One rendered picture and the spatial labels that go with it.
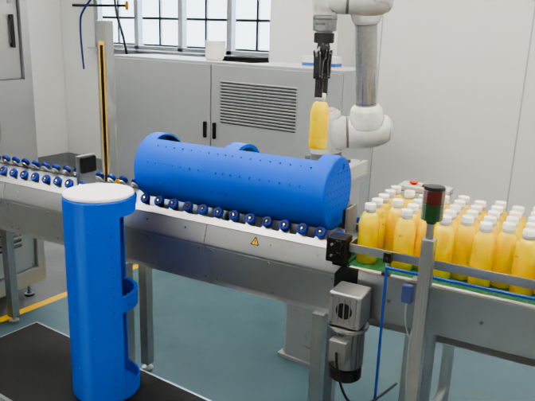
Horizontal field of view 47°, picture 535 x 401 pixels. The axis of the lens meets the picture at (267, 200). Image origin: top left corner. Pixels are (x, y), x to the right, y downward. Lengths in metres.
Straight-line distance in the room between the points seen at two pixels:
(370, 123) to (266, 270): 0.93
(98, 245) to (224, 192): 0.53
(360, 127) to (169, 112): 2.25
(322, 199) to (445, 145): 2.97
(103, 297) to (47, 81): 5.39
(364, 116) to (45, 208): 1.57
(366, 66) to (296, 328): 1.37
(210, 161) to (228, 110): 2.07
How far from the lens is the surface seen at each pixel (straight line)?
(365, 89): 2.92
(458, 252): 2.11
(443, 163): 5.11
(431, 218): 1.82
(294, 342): 3.29
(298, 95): 4.13
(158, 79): 4.92
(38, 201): 3.12
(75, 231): 2.47
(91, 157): 3.02
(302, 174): 2.24
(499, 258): 2.09
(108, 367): 2.67
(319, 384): 2.55
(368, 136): 2.95
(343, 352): 2.06
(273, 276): 2.42
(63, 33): 7.81
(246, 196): 2.34
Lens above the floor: 1.67
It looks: 16 degrees down
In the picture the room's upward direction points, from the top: 2 degrees clockwise
